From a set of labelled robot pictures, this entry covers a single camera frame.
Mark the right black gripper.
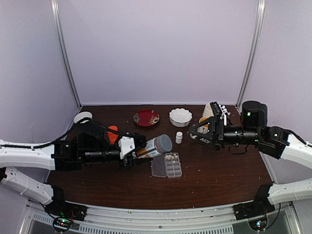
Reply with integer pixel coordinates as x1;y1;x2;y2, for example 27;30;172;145
188;117;260;151

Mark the small white pill bottle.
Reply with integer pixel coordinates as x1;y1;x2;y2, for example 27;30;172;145
175;131;183;144

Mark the clear plastic pill organizer box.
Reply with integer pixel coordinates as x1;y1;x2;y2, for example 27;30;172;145
151;153;182;178

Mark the grey capped orange label bottle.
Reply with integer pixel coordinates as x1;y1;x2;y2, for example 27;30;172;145
136;134;173;159

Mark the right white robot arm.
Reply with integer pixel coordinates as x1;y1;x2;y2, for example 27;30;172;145
188;100;312;215

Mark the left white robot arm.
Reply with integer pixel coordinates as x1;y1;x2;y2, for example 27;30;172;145
0;117;147;216

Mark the yellow interior patterned mug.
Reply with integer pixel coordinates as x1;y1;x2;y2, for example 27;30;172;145
189;117;209;134

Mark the cream ribbed mug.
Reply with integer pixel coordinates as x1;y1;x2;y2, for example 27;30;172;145
202;103;214;118

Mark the white scalloped bowl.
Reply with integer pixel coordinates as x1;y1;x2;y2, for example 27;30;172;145
169;108;193;128

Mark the orange capped pill bottle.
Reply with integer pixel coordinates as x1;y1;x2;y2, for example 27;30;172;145
107;125;119;144

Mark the red floral plate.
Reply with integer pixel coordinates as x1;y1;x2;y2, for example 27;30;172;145
133;110;160;127

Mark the white patterned rice bowl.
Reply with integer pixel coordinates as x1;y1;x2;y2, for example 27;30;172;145
74;112;93;124

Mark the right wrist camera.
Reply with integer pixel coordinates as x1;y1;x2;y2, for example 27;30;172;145
210;101;230;124

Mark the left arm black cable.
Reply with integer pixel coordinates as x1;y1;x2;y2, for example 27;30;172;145
0;117;130;149

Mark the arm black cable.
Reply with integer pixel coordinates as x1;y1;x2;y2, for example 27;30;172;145
0;117;130;149
287;130;312;149

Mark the right aluminium frame post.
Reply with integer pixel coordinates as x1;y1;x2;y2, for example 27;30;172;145
235;0;266;111

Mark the aluminium frame post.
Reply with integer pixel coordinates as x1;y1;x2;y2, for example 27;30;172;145
51;0;82;109
235;0;266;111

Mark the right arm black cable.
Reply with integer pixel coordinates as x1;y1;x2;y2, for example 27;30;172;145
287;130;312;149

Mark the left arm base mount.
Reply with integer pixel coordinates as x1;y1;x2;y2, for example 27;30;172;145
42;202;87;233

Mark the front aluminium rail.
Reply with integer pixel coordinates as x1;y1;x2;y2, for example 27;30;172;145
23;191;297;234

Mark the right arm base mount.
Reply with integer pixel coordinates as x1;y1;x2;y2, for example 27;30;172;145
233;201;275;233

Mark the left aluminium frame post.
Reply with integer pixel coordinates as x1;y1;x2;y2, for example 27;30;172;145
51;0;82;109

